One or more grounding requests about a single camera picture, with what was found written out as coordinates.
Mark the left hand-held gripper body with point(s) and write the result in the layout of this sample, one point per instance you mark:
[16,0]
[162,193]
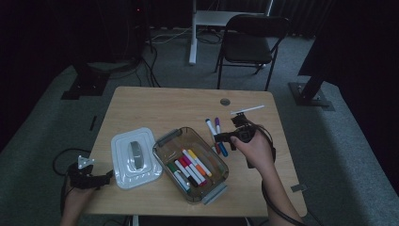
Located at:
[83,179]

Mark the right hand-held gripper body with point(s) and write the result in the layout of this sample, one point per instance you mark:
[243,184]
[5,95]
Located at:
[244,133]

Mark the dark blue cap white marker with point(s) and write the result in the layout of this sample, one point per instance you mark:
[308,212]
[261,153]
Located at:
[223,150]

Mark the purple cap white marker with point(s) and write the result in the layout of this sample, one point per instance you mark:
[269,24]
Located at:
[217,122]

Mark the orange cap white marker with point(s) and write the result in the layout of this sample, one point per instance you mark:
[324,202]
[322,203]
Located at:
[200,170]

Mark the magenta cap white marker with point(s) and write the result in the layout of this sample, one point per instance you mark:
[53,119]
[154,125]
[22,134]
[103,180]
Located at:
[189,162]

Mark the red cap white marker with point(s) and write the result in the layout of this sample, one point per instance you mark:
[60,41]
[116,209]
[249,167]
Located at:
[182,163]

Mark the black cap white marker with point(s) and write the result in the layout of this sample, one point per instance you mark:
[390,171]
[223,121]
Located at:
[195,183]

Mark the clear plastic box grey latches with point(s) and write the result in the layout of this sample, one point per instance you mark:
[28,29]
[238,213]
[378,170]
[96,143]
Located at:
[210,191]

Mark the green cap white marker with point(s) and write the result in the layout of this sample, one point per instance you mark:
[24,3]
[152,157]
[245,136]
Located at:
[171,167]

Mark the person's left hand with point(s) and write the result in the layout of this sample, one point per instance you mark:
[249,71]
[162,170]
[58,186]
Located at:
[76,197]

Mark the person's right hand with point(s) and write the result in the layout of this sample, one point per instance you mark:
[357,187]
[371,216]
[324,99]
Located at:
[257,152]

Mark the grey round table grommet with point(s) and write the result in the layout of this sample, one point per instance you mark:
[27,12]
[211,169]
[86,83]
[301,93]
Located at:
[225,101]

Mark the small black floor object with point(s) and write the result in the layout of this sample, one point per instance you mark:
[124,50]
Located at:
[93,123]

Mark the grey tape piece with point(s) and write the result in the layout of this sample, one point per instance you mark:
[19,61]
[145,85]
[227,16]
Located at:
[298,188]

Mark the black folding chair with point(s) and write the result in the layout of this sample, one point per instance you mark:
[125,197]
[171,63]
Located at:
[247,47]

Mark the black stand base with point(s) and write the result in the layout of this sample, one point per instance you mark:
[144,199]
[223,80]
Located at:
[87,86]

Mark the dark curtain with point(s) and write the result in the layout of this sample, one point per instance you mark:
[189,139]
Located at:
[298,15]

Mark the dark equipment rack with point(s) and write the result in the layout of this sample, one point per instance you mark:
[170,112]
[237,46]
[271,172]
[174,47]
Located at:
[125,31]

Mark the black stand with base plate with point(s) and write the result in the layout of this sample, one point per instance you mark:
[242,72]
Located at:
[310,94]

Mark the white desk frame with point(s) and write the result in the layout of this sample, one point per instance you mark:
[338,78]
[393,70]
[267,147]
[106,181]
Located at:
[193,47]

